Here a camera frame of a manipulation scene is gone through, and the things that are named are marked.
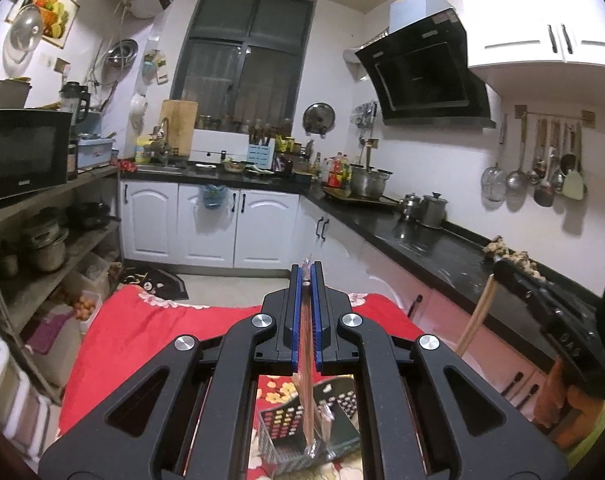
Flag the white wall cabinet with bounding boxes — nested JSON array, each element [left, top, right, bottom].
[[457, 0, 605, 92]]

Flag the small steel pot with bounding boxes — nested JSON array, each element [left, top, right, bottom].
[[399, 192, 423, 221]]

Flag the pile of ginger roots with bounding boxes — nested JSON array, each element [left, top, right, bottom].
[[483, 236, 544, 279]]

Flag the black kitchen countertop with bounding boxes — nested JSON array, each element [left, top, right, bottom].
[[120, 160, 603, 323]]

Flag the black microwave oven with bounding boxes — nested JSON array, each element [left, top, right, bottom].
[[0, 108, 74, 206]]

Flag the blue plastic dish basket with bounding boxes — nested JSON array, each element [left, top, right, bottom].
[[77, 135, 116, 170]]

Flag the row of hanging cooking utensils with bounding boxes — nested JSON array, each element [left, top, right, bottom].
[[481, 105, 596, 209]]

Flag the steel sink faucet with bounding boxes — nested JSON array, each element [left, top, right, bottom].
[[150, 117, 183, 167]]

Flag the black plastic utensil basket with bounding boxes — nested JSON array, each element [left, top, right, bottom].
[[252, 375, 363, 472]]

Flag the large steel stockpot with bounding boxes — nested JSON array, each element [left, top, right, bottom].
[[350, 162, 394, 199]]

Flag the stacked steel pots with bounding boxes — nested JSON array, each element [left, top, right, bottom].
[[20, 207, 71, 274]]

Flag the black wok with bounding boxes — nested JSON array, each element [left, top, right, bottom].
[[66, 201, 122, 231]]

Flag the wooden chopstick pair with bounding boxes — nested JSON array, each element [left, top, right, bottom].
[[455, 274, 501, 357], [293, 255, 336, 461]]

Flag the hanging steel bowl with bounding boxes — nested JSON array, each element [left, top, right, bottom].
[[105, 39, 140, 69]]

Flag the white hanging bag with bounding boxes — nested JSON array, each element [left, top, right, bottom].
[[130, 94, 148, 134]]

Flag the brown box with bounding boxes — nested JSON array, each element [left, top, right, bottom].
[[0, 78, 33, 110]]

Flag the white plastic storage drawers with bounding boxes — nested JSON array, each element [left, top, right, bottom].
[[0, 300, 51, 461]]

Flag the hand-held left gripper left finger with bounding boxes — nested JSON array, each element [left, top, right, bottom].
[[37, 264, 303, 480]]

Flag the metal storage shelf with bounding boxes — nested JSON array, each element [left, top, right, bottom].
[[0, 165, 124, 403]]

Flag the blue plastic bag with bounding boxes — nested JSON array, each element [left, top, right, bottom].
[[201, 185, 230, 210]]

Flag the person's right hand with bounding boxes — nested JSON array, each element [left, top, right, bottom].
[[534, 357, 605, 444]]

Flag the wall hung pot lid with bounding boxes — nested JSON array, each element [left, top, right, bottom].
[[302, 102, 336, 137]]

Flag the steel lidded canister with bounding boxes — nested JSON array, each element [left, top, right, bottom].
[[417, 191, 449, 229]]

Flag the person's right forearm green sleeve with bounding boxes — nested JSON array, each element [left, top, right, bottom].
[[565, 402, 605, 469]]

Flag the glass pot lid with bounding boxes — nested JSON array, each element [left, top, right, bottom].
[[2, 4, 46, 65]]

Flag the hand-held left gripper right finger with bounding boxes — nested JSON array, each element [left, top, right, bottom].
[[313, 263, 569, 480]]

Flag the red floral blanket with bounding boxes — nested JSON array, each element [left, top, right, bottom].
[[60, 282, 424, 480]]

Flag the dark floor mat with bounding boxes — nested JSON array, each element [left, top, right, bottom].
[[120, 267, 190, 302]]

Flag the black range hood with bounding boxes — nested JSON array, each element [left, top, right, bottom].
[[354, 0, 497, 128]]

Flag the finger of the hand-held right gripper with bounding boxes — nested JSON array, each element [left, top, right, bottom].
[[491, 258, 552, 312]]

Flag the black blender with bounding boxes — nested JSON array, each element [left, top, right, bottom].
[[59, 81, 91, 127]]

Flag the white bin of eggs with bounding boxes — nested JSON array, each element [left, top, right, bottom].
[[65, 287, 104, 322]]

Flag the wooden cutting board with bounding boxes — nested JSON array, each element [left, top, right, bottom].
[[160, 99, 199, 159]]

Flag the fruit wall poster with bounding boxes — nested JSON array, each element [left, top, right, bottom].
[[5, 0, 80, 51]]

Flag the dark framed window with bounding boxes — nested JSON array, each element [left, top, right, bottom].
[[171, 0, 316, 112]]

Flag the blue white knife block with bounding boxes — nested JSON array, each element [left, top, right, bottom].
[[247, 125, 276, 169]]

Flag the group of condiment bottles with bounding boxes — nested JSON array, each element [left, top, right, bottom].
[[277, 137, 354, 189]]

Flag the white base cabinets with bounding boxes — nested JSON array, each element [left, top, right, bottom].
[[118, 180, 558, 411]]

